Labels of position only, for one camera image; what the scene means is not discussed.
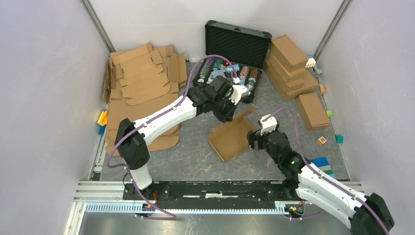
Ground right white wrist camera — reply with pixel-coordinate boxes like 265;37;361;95
259;114;278;135

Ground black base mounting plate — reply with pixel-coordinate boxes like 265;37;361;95
141;180;300;210

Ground stack of flat cardboard blanks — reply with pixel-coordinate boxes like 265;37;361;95
103;43;187;153

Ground small wooden cube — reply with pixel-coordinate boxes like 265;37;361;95
319;84;326;94

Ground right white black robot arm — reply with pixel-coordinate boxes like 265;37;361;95
247;130;395;235

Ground blue green stacked bricks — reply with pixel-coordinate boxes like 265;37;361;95
311;157;336;179

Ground single folded cardboard box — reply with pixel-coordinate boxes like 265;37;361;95
296;93;331;131

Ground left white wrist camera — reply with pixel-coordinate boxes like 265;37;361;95
226;77;250;105

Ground wooden letter H block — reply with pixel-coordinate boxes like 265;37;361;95
316;136;327;146

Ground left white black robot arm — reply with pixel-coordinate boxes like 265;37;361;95
114;76;248;200

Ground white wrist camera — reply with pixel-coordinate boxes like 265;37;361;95
259;114;278;135
226;77;250;105

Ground black poker chip case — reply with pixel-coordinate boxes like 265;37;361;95
192;20;272;103

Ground teal cube block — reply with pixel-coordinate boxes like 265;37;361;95
335;134;344;144

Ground orange yellow toy block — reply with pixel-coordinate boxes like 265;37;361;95
97;111;108;126

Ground white blue toy brick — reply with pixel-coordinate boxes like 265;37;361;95
305;55;317;68

